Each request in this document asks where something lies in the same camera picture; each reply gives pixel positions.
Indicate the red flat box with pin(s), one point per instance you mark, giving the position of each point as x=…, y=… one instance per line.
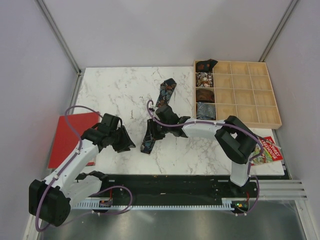
x=65, y=139

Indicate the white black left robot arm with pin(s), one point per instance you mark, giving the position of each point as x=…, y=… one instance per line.
x=52, y=198

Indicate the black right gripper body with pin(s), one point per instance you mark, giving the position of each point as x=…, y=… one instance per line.
x=157, y=131

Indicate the grey right frame post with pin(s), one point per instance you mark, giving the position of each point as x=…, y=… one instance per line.
x=279, y=28

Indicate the dark blue floral tie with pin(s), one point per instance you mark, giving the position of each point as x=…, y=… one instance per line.
x=165, y=92

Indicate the thin pencil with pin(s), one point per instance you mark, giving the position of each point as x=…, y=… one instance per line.
x=270, y=142

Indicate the dark brown rolled tie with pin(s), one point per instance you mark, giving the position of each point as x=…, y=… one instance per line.
x=205, y=96

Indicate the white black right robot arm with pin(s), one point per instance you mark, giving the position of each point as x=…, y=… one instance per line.
x=237, y=141

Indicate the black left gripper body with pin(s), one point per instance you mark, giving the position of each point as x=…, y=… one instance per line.
x=120, y=140

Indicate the wooden compartment tray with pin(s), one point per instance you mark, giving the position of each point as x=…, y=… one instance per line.
x=243, y=89

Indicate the grey aluminium frame post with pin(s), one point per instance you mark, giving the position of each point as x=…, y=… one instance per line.
x=58, y=35

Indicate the multicolour patterned rolled tie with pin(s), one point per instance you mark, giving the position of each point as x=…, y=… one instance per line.
x=204, y=80

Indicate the white slotted cable duct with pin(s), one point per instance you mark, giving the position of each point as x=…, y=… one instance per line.
x=102, y=204

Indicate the red treehouse children's book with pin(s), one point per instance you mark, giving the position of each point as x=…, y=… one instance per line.
x=270, y=153

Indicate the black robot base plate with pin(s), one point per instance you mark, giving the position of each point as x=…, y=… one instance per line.
x=174, y=189

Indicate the grey blue rolled tie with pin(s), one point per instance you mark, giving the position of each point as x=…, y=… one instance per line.
x=205, y=111

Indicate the black orange rolled tie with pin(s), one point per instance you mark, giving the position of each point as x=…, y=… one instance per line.
x=205, y=66

